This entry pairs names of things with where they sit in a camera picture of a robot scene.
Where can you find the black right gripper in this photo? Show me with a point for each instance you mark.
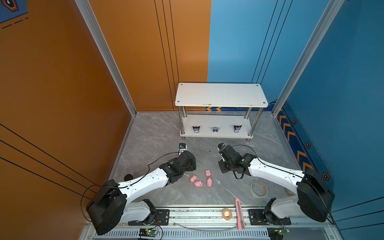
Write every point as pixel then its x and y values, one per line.
pixel 221 164

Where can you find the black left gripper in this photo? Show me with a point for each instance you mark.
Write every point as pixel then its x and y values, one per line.
pixel 192 165

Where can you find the black purple figurine toy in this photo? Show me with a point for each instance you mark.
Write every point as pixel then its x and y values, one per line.
pixel 237 128

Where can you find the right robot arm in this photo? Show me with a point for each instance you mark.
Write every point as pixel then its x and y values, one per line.
pixel 311 195

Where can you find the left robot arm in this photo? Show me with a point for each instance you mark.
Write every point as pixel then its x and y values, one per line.
pixel 114 203

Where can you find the white two-tier shelf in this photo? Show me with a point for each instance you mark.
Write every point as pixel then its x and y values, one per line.
pixel 217 96

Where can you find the clear tape roll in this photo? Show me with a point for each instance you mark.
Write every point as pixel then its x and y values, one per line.
pixel 258 189

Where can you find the small beige tape roll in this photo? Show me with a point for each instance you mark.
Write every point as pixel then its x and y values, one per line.
pixel 227 214

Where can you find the pink utility knife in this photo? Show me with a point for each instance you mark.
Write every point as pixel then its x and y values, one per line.
pixel 240 217

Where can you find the green circuit board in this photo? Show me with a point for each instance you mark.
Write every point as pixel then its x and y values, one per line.
pixel 148 233

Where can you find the right circuit board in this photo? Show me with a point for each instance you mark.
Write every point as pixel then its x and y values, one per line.
pixel 277 233

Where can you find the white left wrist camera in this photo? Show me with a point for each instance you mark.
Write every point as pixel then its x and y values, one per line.
pixel 182 147

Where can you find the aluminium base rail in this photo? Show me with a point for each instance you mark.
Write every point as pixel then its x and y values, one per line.
pixel 206 223

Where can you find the aluminium corner post right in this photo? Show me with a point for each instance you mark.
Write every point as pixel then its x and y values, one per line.
pixel 315 39

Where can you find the aluminium corner post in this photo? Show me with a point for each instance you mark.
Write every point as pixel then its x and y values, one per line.
pixel 101 42
pixel 315 39

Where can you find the aluminium corner post left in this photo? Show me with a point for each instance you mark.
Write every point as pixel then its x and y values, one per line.
pixel 101 42

